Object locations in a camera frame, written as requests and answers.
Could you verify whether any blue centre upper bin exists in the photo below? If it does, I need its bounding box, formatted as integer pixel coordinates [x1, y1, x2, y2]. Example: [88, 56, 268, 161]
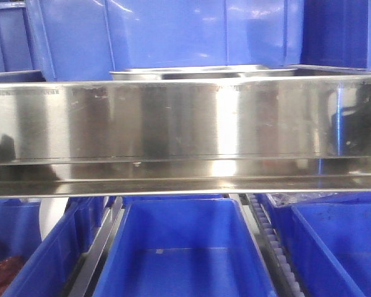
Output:
[25, 1, 304, 81]

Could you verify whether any blue left lower bin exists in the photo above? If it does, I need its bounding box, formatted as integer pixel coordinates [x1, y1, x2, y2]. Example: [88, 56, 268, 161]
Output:
[0, 196, 105, 296]

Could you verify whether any blue centre lower bin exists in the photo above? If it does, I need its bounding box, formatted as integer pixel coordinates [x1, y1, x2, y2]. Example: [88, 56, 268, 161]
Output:
[94, 199, 276, 296]

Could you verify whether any stainless steel shelf front panel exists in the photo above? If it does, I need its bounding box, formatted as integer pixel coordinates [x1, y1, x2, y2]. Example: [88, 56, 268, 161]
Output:
[0, 67, 371, 197]

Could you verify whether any blue bin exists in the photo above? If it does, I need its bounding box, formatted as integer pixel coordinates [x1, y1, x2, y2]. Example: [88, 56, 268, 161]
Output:
[94, 199, 276, 296]
[258, 192, 371, 296]
[25, 1, 304, 81]
[301, 1, 371, 69]
[0, 1, 45, 83]
[0, 196, 105, 296]

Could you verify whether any blue right upper bin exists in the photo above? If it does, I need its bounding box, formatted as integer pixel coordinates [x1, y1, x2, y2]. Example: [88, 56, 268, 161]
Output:
[301, 1, 371, 69]

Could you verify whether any blue left upper bin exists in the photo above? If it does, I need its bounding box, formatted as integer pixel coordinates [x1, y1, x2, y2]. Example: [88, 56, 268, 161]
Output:
[0, 1, 45, 83]

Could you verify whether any blue right lower bin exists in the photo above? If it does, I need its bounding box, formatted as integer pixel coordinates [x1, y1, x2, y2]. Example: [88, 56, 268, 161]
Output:
[258, 192, 371, 296]

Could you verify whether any white roller track rail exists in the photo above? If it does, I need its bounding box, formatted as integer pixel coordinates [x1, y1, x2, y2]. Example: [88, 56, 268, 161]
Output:
[246, 194, 305, 297]

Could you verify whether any silver metal tray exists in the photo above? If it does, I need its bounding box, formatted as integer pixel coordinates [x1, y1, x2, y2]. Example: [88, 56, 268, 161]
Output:
[109, 64, 297, 80]

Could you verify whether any grey metal divider rail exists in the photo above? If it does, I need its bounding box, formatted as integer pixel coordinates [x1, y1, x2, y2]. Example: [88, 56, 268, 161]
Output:
[63, 197, 124, 296]

